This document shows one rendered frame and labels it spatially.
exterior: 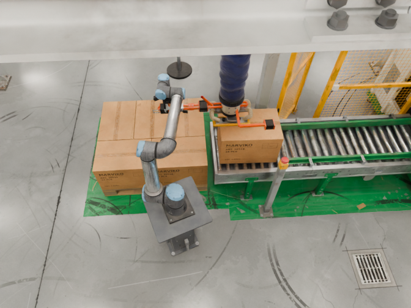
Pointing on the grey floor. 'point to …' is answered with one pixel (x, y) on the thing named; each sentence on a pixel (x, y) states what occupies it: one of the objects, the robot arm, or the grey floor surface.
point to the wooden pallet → (139, 190)
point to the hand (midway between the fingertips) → (165, 107)
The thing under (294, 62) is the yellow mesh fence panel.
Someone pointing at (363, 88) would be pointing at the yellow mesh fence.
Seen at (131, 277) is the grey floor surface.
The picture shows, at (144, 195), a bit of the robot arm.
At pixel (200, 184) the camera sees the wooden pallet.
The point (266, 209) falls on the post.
